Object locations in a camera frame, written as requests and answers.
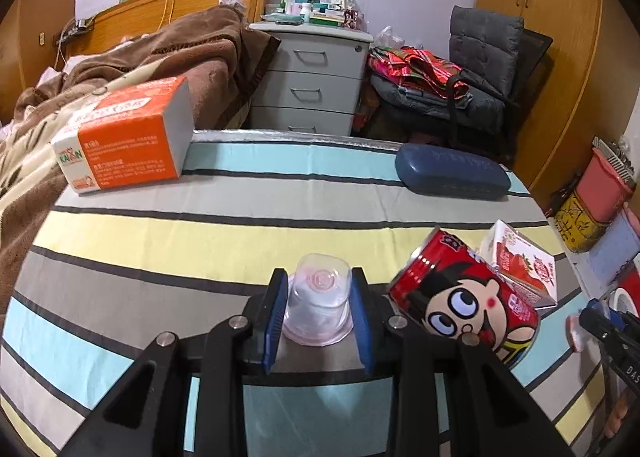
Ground orange and white tissue box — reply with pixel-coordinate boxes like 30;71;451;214
50;76;195;195

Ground red striped bag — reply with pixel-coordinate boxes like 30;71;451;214
367;47;471;100

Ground brown blanket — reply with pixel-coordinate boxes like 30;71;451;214
0;4;281;288

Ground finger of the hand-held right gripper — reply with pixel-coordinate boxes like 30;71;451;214
580;299;640;353

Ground person's right hand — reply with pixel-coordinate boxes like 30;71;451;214
607;387;632;443

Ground yellow patterned box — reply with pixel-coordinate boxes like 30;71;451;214
554;187;608;254

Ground wooden wardrobe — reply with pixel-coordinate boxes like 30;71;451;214
475;0;640;198

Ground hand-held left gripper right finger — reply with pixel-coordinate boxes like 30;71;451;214
349;266;576;457

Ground grey items in tub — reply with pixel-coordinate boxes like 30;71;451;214
592;136;640;185

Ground pile of medicine boxes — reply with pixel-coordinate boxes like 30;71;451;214
262;0;366;30

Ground strawberry milk carton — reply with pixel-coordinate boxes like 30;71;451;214
479;219;560;310

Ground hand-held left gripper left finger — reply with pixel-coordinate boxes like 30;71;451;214
59;267;291;457

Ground dark blue glasses case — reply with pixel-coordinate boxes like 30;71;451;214
395;143;510;200

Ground white-rimmed bin with grey bag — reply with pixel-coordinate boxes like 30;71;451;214
611;287;640;315

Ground striped tablecloth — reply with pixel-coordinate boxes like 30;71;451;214
0;129;616;457

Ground grey cushioned chair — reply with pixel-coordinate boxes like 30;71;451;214
440;5;553;158

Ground red cartoon drink can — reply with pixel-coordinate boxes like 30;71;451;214
387;227;542;368

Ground grey drawer nightstand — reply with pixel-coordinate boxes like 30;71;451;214
248;21;375;138

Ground pink plastic tub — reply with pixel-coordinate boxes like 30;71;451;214
580;147;635;222

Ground clear plastic bag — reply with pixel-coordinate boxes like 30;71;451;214
375;26;416;50

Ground clear plastic jelly cup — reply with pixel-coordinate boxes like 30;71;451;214
565;314;591;353
282;253;356;348

